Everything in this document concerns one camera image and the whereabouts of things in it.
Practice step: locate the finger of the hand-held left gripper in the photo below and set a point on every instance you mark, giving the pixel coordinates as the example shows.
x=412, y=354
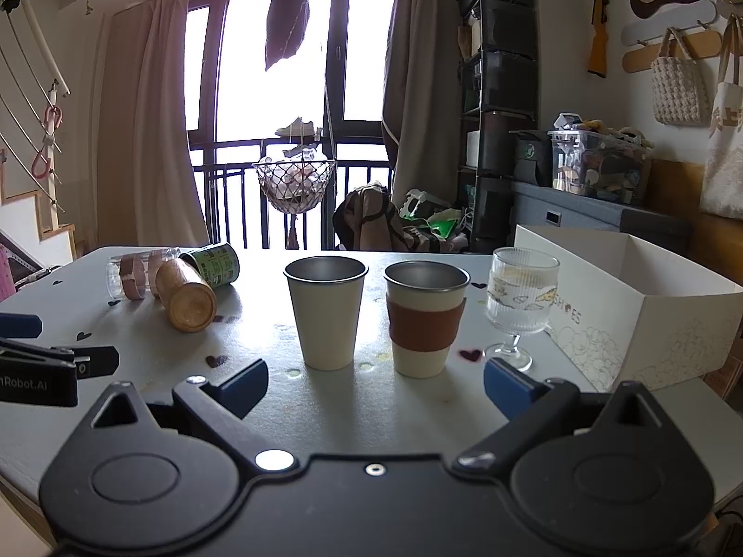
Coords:
x=93, y=360
x=20, y=325

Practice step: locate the black balcony railing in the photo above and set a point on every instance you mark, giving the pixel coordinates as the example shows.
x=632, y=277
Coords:
x=232, y=203

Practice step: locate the cream tote bag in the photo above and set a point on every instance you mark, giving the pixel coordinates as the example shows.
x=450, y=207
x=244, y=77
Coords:
x=725, y=156

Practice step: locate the wooden wall hook board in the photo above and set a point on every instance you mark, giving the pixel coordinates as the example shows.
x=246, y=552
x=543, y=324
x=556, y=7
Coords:
x=638, y=59

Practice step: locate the white cup brown sleeve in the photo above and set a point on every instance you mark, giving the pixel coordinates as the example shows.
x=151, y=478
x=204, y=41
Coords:
x=424, y=325

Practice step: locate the dark hanging cloth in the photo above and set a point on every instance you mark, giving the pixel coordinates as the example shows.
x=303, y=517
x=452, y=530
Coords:
x=287, y=11

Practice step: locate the plain white metal cup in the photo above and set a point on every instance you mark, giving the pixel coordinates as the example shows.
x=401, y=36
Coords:
x=326, y=319

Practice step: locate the clear plastic storage bin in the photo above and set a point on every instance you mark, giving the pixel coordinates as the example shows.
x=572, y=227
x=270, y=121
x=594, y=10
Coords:
x=598, y=168

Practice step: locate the beige curtain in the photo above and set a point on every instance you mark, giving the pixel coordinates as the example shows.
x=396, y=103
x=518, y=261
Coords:
x=157, y=127
x=418, y=69

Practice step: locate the ribbed stemmed glass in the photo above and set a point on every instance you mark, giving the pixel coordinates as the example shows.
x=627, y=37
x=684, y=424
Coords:
x=519, y=296

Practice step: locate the green printed can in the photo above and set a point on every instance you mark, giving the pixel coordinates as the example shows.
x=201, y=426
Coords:
x=217, y=264

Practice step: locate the clear glass cup pink bands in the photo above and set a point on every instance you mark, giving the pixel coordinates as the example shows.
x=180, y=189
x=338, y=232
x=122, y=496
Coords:
x=130, y=275

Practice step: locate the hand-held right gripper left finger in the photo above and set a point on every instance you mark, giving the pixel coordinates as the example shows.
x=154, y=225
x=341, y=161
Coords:
x=247, y=384

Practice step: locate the grey storage box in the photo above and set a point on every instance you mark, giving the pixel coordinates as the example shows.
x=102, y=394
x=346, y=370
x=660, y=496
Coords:
x=580, y=212

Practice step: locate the green and white bag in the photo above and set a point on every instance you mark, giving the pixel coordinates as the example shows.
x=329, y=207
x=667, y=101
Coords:
x=432, y=214

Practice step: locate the white stair railing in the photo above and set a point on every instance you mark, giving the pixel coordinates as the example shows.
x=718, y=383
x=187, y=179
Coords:
x=53, y=145

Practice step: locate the black bag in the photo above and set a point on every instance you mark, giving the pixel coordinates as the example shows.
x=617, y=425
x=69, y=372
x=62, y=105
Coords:
x=534, y=156

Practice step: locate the pink carabiner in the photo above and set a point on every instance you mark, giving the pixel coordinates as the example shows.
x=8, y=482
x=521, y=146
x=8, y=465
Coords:
x=42, y=162

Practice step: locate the yellow toy rifle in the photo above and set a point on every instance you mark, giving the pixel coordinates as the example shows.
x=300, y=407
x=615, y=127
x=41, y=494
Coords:
x=598, y=40

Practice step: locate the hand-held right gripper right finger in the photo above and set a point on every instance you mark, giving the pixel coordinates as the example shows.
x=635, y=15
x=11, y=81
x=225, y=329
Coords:
x=511, y=386

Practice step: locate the wooden staircase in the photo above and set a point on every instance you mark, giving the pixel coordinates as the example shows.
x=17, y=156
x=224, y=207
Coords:
x=35, y=226

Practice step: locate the white cardboard shoe box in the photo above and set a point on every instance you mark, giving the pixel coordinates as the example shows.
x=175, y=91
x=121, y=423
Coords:
x=627, y=325

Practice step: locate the black shelf rack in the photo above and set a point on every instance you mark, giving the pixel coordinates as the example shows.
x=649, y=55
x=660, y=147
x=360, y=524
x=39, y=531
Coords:
x=505, y=75

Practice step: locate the cream crochet bag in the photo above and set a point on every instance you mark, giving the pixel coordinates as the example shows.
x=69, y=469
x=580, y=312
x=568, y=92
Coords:
x=679, y=93

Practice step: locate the wooden cup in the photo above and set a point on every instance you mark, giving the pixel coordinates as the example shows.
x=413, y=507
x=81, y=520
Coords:
x=186, y=296

